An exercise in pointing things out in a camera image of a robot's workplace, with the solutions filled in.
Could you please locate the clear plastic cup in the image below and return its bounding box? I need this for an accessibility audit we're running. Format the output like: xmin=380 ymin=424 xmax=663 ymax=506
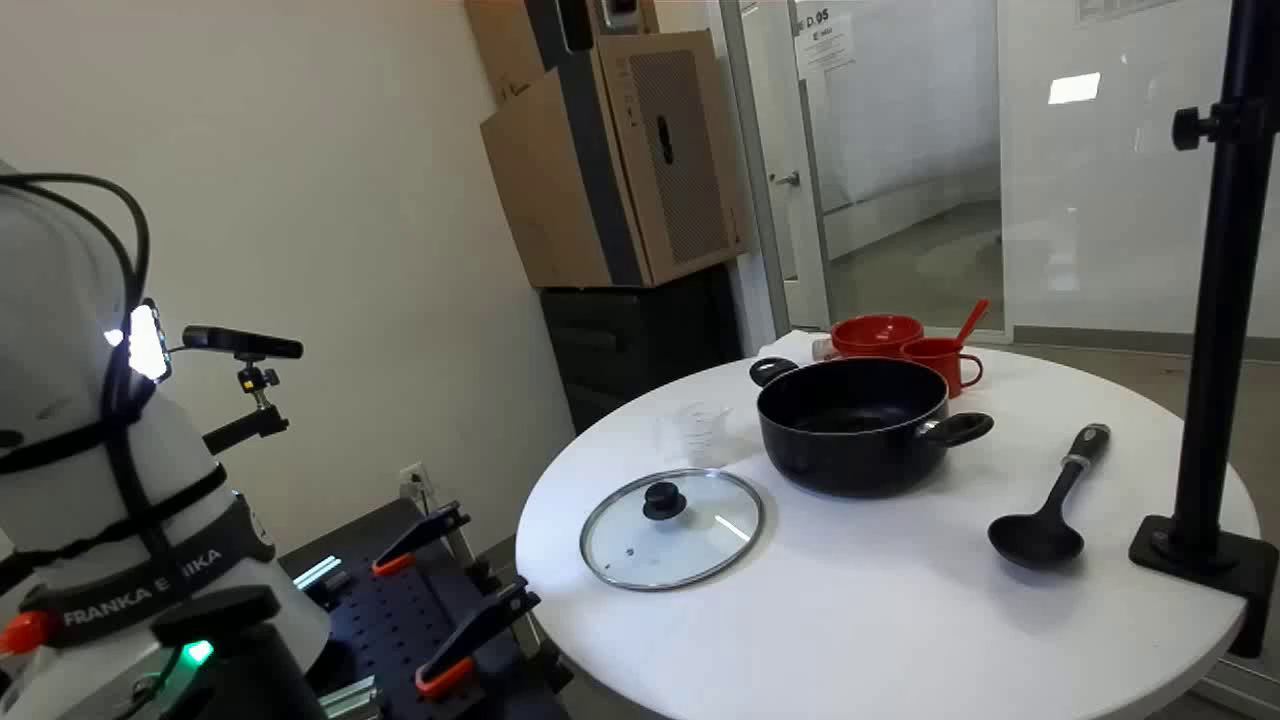
xmin=671 ymin=397 xmax=744 ymax=471

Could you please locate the red spoon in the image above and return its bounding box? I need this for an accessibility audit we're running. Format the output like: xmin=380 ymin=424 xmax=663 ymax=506
xmin=949 ymin=297 xmax=994 ymax=349

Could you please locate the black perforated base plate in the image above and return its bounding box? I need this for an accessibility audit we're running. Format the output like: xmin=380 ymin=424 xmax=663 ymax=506
xmin=270 ymin=494 xmax=576 ymax=720

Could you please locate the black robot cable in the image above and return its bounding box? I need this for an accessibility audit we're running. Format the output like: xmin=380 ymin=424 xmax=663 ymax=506
xmin=0 ymin=167 xmax=156 ymax=415

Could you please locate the black plastic ladle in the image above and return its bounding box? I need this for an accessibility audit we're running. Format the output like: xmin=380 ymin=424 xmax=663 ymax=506
xmin=982 ymin=418 xmax=1117 ymax=570

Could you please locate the black cabinet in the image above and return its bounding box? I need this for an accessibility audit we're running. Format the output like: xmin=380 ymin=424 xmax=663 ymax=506
xmin=537 ymin=263 xmax=747 ymax=433

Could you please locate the black clamp with orange tip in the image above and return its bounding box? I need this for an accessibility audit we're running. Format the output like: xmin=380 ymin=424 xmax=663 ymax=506
xmin=412 ymin=575 xmax=544 ymax=700
xmin=366 ymin=500 xmax=472 ymax=581

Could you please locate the white paper notice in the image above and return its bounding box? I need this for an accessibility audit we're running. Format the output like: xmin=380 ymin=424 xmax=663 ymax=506
xmin=791 ymin=6 xmax=858 ymax=76

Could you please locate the glass lid with black knob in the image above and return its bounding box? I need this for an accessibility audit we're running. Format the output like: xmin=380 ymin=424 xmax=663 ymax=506
xmin=576 ymin=462 xmax=773 ymax=597

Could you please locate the black cooking pot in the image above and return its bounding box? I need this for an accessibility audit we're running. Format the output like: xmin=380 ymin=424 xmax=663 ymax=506
xmin=744 ymin=352 xmax=998 ymax=500

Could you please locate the small cardboard box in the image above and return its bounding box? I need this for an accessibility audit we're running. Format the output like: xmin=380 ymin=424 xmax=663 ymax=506
xmin=459 ymin=0 xmax=663 ymax=103

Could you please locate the black camera stand pole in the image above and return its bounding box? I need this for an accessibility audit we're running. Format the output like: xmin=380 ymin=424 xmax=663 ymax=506
xmin=1129 ymin=0 xmax=1280 ymax=661

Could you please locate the red bowl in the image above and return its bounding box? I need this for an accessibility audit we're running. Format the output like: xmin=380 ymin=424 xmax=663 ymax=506
xmin=826 ymin=311 xmax=927 ymax=365

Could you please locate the black camera on mount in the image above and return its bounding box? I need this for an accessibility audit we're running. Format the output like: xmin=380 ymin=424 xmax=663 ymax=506
xmin=181 ymin=318 xmax=308 ymax=457

